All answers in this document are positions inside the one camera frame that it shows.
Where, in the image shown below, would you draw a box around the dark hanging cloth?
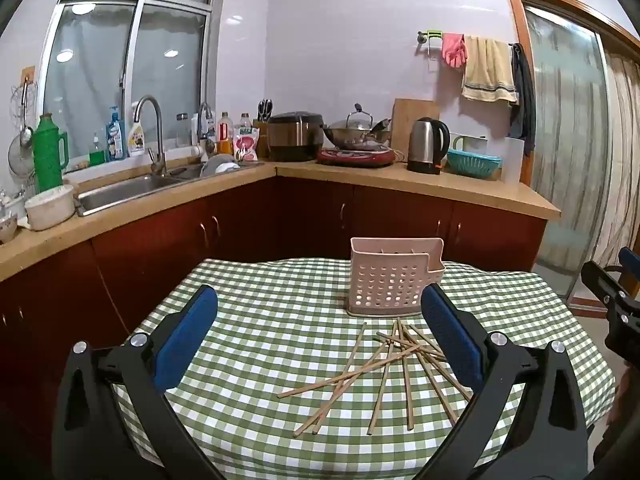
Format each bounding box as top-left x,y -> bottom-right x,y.
509,43 -> 537,156

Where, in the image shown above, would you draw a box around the beige kitchen countertop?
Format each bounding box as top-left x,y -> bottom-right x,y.
0,160 -> 562,281

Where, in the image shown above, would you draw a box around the tall curved sink faucet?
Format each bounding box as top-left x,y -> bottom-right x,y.
132,95 -> 167,177

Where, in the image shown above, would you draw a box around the stainless steel sink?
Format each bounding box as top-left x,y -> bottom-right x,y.
75,160 -> 261,217

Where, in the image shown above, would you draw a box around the pink rubber glove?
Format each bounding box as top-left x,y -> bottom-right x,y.
441,33 -> 467,68

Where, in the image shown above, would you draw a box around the steel electric kettle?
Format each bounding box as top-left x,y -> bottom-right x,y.
406,117 -> 451,176

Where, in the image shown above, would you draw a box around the red and white pouch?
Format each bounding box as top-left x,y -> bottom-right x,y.
233,127 -> 260,162

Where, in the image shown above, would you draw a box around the short metal faucet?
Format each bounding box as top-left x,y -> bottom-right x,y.
196,102 -> 216,156

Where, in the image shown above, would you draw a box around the aluminium sliding window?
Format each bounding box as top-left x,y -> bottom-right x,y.
42,0 -> 221,161

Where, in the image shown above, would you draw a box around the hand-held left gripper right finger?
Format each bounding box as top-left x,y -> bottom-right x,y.
420,283 -> 588,480

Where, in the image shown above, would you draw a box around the green thermos jug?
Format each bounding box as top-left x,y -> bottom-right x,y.
32,112 -> 69,193

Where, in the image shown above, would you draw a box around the blue dish soap bottle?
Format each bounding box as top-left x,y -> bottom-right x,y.
106,106 -> 126,162

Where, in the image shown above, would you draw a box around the hanging metal ladle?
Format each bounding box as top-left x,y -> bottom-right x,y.
19,79 -> 35,151

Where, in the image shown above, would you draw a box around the white cup green rim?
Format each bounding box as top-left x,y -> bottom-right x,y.
450,134 -> 488,153

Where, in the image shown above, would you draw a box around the red induction cooker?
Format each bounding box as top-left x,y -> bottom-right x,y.
316,146 -> 396,167

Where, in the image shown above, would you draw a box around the steel wok with lid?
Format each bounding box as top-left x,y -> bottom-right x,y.
322,104 -> 393,151

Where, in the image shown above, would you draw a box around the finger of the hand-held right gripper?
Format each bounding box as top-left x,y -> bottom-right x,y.
619,247 -> 640,297
581,259 -> 627,309

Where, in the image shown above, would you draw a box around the striped curtain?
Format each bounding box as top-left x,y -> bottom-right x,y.
600,50 -> 640,271

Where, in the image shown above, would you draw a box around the wooden cutting board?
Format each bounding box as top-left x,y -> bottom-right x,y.
391,98 -> 441,158

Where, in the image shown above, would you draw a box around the pink perforated utensil holder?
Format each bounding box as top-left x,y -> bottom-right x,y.
348,236 -> 446,317

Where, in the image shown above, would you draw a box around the green checked tablecloth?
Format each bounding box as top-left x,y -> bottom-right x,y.
112,257 -> 616,480

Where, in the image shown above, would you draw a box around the dark rice cooker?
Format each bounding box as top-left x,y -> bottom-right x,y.
266,111 -> 326,162

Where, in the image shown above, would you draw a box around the wire mesh strainer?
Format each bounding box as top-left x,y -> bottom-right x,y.
7,135 -> 37,181

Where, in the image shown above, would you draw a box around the orange oil bottle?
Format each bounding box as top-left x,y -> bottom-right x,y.
216,111 -> 235,156

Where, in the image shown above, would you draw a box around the white lidded bowl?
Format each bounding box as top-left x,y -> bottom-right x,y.
24,185 -> 76,231

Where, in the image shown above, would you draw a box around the pile of wooden chopsticks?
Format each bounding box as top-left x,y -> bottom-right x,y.
276,317 -> 473,438

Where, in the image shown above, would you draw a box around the dishes in sink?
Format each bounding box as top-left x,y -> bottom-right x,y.
200,154 -> 240,177

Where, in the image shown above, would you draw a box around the white spray cleaner bottle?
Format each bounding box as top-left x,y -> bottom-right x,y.
127,101 -> 147,157

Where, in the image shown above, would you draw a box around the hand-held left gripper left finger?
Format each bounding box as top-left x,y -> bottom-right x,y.
52,284 -> 226,480

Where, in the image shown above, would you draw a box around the sliding glass door wooden frame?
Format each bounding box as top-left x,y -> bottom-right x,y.
502,0 -> 640,311

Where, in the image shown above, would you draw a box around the yellow striped towel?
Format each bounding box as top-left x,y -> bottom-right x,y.
461,36 -> 519,104

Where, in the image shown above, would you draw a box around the teal plastic colander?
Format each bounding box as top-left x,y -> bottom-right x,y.
446,148 -> 502,180

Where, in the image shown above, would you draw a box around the knife block with scissors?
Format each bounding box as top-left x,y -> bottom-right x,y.
252,99 -> 275,158

